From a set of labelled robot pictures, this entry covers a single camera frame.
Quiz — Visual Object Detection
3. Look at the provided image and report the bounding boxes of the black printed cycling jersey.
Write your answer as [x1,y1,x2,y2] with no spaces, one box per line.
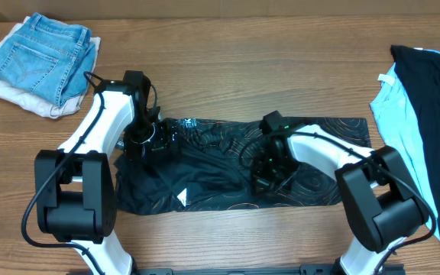
[113,116,372,216]

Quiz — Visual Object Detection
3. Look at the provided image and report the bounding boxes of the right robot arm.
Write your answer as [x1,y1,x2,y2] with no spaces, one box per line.
[251,112,435,274]

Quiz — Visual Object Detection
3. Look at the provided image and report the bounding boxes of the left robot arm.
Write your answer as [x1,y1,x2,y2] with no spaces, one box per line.
[28,70,178,274]

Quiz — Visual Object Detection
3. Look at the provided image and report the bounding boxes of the folded white cloth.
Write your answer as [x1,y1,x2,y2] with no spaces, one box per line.
[0,16,86,118]

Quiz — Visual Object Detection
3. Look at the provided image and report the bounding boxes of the folded blue denim jeans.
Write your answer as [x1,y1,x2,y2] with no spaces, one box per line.
[0,13,96,107]

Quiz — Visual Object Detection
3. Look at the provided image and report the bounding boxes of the light blue t-shirt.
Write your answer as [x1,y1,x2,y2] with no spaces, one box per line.
[370,63,439,218]

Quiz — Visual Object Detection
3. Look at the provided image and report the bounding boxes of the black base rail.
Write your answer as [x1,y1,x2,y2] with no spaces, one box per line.
[132,264,335,275]

